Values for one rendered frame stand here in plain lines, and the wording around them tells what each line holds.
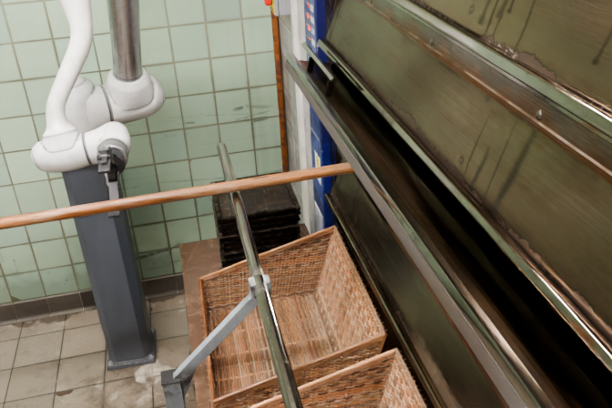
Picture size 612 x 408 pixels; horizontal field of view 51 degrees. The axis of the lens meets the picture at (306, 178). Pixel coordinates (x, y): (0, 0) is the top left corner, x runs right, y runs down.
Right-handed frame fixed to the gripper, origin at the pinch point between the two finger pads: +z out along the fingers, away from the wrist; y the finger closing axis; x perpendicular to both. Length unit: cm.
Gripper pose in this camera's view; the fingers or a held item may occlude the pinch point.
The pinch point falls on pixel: (109, 192)
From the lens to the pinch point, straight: 181.3
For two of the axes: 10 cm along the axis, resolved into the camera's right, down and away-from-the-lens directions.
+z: 2.2, 4.6, -8.6
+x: -9.7, 1.5, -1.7
